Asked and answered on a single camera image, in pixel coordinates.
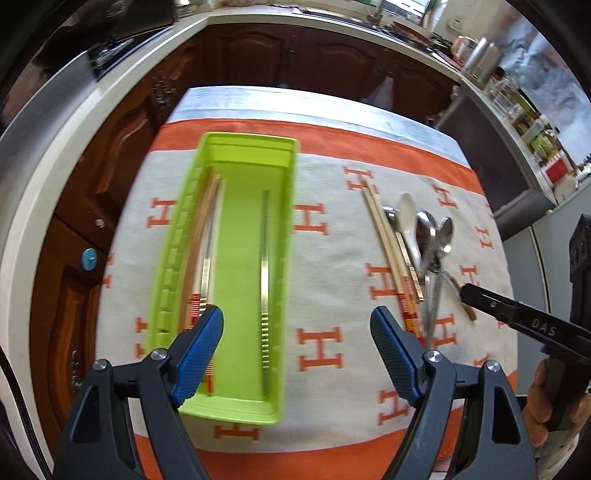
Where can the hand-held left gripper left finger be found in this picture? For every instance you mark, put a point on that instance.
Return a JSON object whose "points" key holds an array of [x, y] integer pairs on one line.
{"points": [[201, 350]]}

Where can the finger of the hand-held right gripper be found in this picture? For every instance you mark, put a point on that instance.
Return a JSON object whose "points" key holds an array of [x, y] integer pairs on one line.
{"points": [[531, 321], [581, 258]]}

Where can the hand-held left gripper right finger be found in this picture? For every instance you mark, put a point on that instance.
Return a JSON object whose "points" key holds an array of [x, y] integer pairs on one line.
{"points": [[392, 355]]}

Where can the metal fork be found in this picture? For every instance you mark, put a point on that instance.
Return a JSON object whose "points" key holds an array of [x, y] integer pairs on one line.
{"points": [[425, 323]]}

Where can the green plastic cutlery tray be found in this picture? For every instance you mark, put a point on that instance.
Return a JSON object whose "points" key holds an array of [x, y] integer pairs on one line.
{"points": [[240, 277]]}

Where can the large all-metal spoon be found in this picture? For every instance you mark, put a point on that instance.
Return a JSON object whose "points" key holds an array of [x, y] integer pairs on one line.
{"points": [[445, 237]]}

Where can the white ceramic spoon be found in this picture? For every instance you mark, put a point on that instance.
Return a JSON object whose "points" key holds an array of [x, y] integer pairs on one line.
{"points": [[408, 207]]}

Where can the person's right hand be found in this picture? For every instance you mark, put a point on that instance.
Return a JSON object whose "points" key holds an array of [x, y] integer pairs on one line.
{"points": [[538, 410]]}

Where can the grey refrigerator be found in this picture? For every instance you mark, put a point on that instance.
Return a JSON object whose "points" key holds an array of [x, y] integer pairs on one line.
{"points": [[549, 244]]}

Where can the red label packet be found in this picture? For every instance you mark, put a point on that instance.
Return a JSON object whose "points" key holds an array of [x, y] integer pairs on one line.
{"points": [[556, 171]]}

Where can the orange and white printed blanket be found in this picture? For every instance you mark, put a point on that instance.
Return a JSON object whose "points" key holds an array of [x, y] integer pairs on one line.
{"points": [[341, 277]]}

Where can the green label bottle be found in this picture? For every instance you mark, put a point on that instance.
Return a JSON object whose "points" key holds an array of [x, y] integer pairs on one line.
{"points": [[542, 141]]}

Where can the blue round cabinet lock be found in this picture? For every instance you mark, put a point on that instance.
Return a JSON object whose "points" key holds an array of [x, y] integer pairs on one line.
{"points": [[89, 259]]}

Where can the glass jar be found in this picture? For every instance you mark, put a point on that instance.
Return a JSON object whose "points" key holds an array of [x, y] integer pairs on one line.
{"points": [[505, 94]]}

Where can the white kitchen countertop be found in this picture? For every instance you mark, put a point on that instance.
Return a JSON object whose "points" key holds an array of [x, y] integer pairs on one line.
{"points": [[21, 258]]}

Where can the steel thermos jug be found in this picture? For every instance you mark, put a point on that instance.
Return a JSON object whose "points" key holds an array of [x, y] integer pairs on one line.
{"points": [[485, 55]]}

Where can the cream electric kettle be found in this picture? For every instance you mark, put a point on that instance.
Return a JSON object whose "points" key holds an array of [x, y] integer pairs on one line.
{"points": [[459, 46]]}

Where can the red dish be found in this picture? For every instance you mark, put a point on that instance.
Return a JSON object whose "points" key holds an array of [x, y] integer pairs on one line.
{"points": [[406, 25]]}

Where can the stainless steel splash guard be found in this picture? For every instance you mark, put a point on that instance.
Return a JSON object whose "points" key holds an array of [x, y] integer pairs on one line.
{"points": [[41, 106]]}

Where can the gas stove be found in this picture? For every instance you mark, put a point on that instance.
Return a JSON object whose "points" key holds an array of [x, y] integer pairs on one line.
{"points": [[111, 48]]}

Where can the steel faucet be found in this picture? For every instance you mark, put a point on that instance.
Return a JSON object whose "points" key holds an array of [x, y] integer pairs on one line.
{"points": [[376, 11]]}

